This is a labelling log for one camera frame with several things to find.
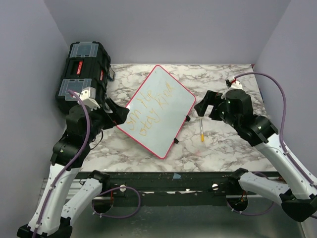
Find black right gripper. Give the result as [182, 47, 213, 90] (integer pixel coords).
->
[195, 89, 240, 129]

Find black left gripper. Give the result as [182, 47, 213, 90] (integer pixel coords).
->
[85, 97, 129, 143]

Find pink framed whiteboard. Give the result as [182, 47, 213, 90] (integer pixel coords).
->
[118, 65, 196, 159]

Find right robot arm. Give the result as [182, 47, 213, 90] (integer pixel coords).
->
[194, 89, 317, 222]

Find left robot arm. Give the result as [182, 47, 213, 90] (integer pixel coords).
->
[17, 98, 129, 238]

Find black toolbox clear lids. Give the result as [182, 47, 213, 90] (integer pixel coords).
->
[55, 41, 115, 115]

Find blue tape piece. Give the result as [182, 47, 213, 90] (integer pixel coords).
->
[173, 173, 181, 179]

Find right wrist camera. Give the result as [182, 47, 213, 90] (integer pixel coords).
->
[225, 77, 243, 90]

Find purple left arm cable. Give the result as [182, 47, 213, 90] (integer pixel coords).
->
[32, 89, 141, 238]

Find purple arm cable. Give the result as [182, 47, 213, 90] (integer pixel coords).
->
[226, 72, 317, 220]
[32, 89, 141, 238]

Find black mounting rail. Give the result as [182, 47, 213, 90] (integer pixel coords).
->
[109, 172, 242, 207]

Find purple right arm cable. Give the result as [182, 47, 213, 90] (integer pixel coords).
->
[226, 72, 317, 220]

